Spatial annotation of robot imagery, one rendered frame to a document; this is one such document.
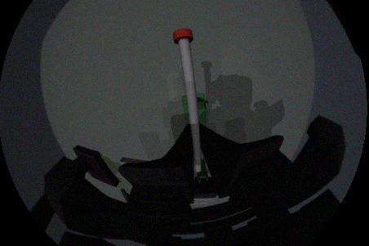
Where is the grey tapered pin with red cap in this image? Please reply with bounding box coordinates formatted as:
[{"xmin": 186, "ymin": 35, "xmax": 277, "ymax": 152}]
[{"xmin": 173, "ymin": 28, "xmax": 202, "ymax": 172}]

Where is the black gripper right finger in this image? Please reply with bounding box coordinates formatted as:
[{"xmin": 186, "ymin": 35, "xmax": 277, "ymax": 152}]
[{"xmin": 200, "ymin": 124, "xmax": 284, "ymax": 199}]

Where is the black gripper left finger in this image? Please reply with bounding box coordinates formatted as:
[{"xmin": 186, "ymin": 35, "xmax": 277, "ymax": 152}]
[{"xmin": 118, "ymin": 123, "xmax": 194, "ymax": 204}]

